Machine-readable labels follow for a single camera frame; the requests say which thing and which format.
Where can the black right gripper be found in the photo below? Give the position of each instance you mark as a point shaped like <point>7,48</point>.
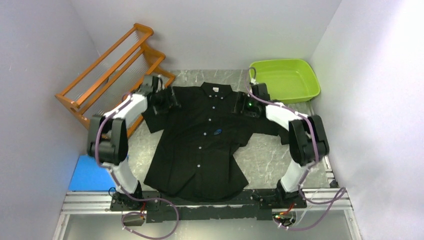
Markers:
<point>242,97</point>

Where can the green plastic basin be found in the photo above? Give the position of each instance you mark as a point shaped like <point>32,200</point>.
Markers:
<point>289,80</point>

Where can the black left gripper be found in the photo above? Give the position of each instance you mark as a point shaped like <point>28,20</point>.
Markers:
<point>171,101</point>

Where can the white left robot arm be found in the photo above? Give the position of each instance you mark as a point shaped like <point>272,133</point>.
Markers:
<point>107,140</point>

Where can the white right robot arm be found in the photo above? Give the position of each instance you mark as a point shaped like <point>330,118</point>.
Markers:
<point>307,139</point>

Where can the aluminium frame rail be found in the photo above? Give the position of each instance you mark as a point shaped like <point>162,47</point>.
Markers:
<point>317,199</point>

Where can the orange wooden rack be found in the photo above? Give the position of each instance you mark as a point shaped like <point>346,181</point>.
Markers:
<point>119,70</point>

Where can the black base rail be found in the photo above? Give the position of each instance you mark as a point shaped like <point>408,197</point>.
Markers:
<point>260,204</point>

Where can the blue foam pad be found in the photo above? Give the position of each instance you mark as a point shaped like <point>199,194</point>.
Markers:
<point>89,177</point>

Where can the black button shirt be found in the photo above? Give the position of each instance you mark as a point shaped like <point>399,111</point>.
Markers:
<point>192,163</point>

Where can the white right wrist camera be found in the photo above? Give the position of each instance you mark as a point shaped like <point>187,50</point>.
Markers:
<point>253,80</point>

